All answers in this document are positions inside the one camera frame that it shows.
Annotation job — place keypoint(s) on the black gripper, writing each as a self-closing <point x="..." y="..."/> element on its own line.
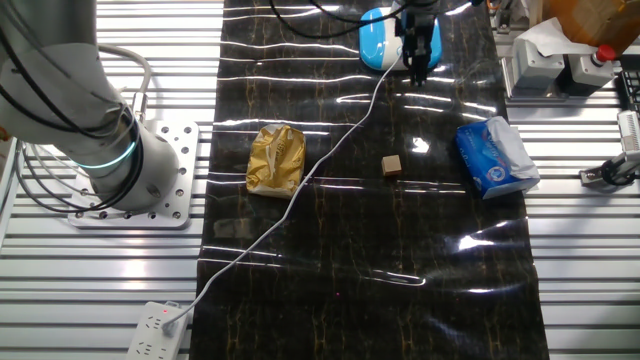
<point x="416" y="30"/>

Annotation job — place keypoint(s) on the blue white desk lamp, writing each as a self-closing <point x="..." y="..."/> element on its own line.
<point x="375" y="40"/>

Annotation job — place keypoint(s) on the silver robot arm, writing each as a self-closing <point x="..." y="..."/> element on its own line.
<point x="55" y="90"/>

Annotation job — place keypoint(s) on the emergency stop button box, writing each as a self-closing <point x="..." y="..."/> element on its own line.
<point x="590" y="70"/>

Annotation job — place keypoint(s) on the small brown wooden cube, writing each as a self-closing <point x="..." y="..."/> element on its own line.
<point x="391" y="165"/>

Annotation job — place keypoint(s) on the blue tissue pack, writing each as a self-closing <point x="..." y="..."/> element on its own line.
<point x="492" y="160"/>

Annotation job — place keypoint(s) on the white paper sheet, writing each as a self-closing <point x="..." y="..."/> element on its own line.
<point x="547" y="37"/>

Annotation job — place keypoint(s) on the gold snack bag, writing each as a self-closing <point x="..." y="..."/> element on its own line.
<point x="275" y="160"/>

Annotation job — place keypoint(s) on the brown cardboard box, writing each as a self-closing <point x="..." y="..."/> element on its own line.
<point x="590" y="20"/>

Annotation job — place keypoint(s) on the black marble pattern mat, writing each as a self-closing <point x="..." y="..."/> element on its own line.
<point x="360" y="235"/>

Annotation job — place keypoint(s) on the black keyboard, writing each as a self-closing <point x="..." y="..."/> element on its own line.
<point x="631" y="90"/>

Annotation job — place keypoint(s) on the silver robot mounting plate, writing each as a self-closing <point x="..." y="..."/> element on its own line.
<point x="180" y="165"/>

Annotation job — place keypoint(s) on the white power strip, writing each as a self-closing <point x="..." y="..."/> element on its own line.
<point x="150" y="335"/>

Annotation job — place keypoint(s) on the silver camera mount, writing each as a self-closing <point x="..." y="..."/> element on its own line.
<point x="612" y="170"/>

